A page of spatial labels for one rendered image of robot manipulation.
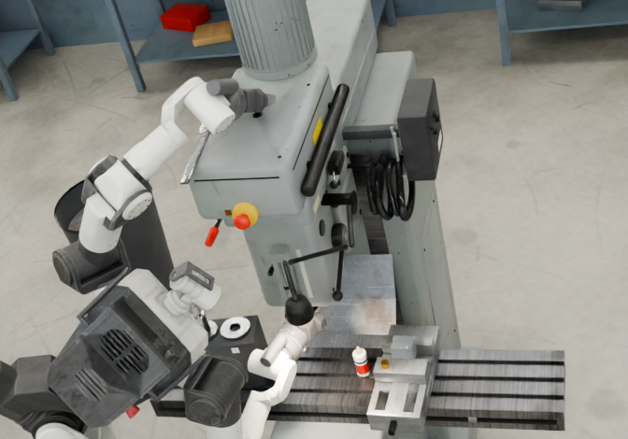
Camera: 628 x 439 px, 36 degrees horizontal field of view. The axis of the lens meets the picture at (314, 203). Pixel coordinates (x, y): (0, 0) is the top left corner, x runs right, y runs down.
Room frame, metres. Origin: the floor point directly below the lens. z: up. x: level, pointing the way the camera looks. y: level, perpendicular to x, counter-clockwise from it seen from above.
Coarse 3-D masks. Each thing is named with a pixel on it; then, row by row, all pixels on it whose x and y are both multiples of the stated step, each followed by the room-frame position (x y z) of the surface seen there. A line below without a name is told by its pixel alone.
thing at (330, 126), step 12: (336, 96) 2.17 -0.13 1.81; (336, 108) 2.12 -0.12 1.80; (336, 120) 2.07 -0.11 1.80; (324, 132) 2.02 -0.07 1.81; (324, 144) 1.97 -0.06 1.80; (312, 156) 1.94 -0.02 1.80; (324, 156) 1.93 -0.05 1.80; (312, 168) 1.87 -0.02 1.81; (312, 180) 1.83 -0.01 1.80; (312, 192) 1.81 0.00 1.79
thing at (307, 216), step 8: (336, 144) 2.18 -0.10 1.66; (328, 160) 2.09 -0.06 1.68; (328, 176) 2.06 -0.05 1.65; (320, 184) 1.99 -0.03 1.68; (320, 192) 1.97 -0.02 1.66; (312, 200) 1.91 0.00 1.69; (320, 200) 1.96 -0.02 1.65; (304, 208) 1.89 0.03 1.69; (312, 208) 1.90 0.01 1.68; (296, 216) 1.90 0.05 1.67; (304, 216) 1.89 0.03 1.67; (312, 216) 1.89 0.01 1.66; (232, 224) 1.96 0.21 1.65; (256, 224) 1.94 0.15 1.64; (264, 224) 1.93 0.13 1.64; (272, 224) 1.92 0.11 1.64; (280, 224) 1.91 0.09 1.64; (288, 224) 1.91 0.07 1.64; (296, 224) 1.90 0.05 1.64; (304, 224) 1.89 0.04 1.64
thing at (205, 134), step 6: (204, 126) 2.03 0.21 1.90; (198, 132) 2.01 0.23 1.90; (204, 132) 2.01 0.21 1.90; (210, 132) 2.00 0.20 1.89; (204, 138) 1.98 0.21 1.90; (198, 144) 1.96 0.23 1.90; (204, 144) 1.95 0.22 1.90; (198, 150) 1.93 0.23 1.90; (192, 156) 1.91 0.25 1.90; (198, 156) 1.91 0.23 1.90; (192, 162) 1.89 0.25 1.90; (186, 168) 1.87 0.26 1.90; (192, 168) 1.86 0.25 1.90; (186, 174) 1.84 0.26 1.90; (192, 174) 1.84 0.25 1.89; (180, 180) 1.82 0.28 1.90; (186, 180) 1.82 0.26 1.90
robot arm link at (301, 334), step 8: (312, 320) 1.97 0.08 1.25; (320, 320) 1.97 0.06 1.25; (280, 328) 1.96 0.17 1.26; (288, 328) 1.94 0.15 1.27; (296, 328) 1.94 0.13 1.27; (304, 328) 1.95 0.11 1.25; (312, 328) 1.96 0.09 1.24; (320, 328) 1.97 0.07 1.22; (288, 336) 1.91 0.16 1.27; (296, 336) 1.91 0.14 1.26; (304, 336) 1.92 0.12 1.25; (312, 336) 1.95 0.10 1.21; (304, 344) 1.91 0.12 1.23
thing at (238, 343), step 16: (208, 320) 2.19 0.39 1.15; (224, 320) 2.19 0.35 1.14; (240, 320) 2.16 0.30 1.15; (256, 320) 2.15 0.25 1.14; (208, 336) 2.12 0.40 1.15; (224, 336) 2.11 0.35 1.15; (240, 336) 2.09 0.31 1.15; (256, 336) 2.11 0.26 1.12; (224, 352) 2.08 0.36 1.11; (240, 352) 2.07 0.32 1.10; (256, 384) 2.07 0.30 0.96
